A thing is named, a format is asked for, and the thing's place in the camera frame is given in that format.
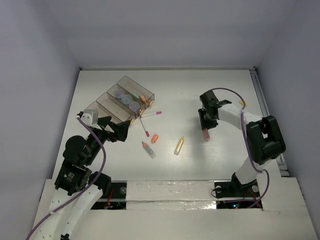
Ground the pink highlighter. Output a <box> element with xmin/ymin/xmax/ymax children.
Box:
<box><xmin>202</xmin><ymin>129</ymin><xmax>210</xmax><ymax>142</ymax></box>

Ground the clear tape roll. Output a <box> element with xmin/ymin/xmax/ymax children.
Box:
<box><xmin>113</xmin><ymin>89</ymin><xmax>125</xmax><ymax>100</ymax></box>

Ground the yellow highlighter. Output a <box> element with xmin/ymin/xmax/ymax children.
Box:
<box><xmin>174</xmin><ymin>136</ymin><xmax>185</xmax><ymax>156</ymax></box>

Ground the orange highlighter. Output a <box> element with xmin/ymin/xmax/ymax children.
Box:
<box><xmin>139</xmin><ymin>94</ymin><xmax>147</xmax><ymax>103</ymax></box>

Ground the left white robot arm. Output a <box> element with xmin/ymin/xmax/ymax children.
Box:
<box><xmin>27</xmin><ymin>112</ymin><xmax>131</xmax><ymax>240</ymax></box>

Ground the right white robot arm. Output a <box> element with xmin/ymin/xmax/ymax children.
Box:
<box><xmin>198</xmin><ymin>90</ymin><xmax>286</xmax><ymax>196</ymax></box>

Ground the white red-capped pen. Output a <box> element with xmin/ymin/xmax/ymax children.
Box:
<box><xmin>140</xmin><ymin>118</ymin><xmax>150</xmax><ymax>137</ymax></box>

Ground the clear brown compartment organizer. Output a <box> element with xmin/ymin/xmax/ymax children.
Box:
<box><xmin>87</xmin><ymin>76</ymin><xmax>155</xmax><ymax>123</ymax></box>

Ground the yellow eraser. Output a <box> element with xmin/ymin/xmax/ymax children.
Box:
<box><xmin>239</xmin><ymin>100</ymin><xmax>248</xmax><ymax>106</ymax></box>

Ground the small orange eraser cap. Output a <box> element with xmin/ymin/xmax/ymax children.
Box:
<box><xmin>151</xmin><ymin>134</ymin><xmax>159</xmax><ymax>143</ymax></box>

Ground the grey orange-tipped marker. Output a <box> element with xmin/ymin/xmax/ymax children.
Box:
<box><xmin>142</xmin><ymin>141</ymin><xmax>156</xmax><ymax>159</ymax></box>

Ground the white pink-capped pen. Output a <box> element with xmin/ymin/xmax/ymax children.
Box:
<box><xmin>140</xmin><ymin>111</ymin><xmax>162</xmax><ymax>118</ymax></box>

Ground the silver taped front board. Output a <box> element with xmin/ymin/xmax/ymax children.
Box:
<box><xmin>126</xmin><ymin>180</ymin><xmax>217</xmax><ymax>211</ymax></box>

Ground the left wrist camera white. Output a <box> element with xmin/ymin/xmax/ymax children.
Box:
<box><xmin>76</xmin><ymin>109</ymin><xmax>99</xmax><ymax>127</ymax></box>

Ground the aluminium rail right edge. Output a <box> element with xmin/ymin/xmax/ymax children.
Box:
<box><xmin>249</xmin><ymin>67</ymin><xmax>290</xmax><ymax>178</ymax></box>

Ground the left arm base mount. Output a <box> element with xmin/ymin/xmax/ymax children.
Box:
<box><xmin>91</xmin><ymin>181</ymin><xmax>127</xmax><ymax>210</ymax></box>

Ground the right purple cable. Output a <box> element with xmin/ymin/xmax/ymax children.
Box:
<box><xmin>211</xmin><ymin>87</ymin><xmax>270</xmax><ymax>210</ymax></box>

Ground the purple cable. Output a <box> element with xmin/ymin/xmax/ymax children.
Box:
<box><xmin>211</xmin><ymin>87</ymin><xmax>270</xmax><ymax>210</ymax></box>
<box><xmin>26</xmin><ymin>118</ymin><xmax>107</xmax><ymax>240</ymax></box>

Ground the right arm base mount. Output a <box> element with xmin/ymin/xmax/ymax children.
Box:
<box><xmin>210</xmin><ymin>181</ymin><xmax>262</xmax><ymax>210</ymax></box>

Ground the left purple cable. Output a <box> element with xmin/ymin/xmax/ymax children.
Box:
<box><xmin>26</xmin><ymin>118</ymin><xmax>107</xmax><ymax>240</ymax></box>

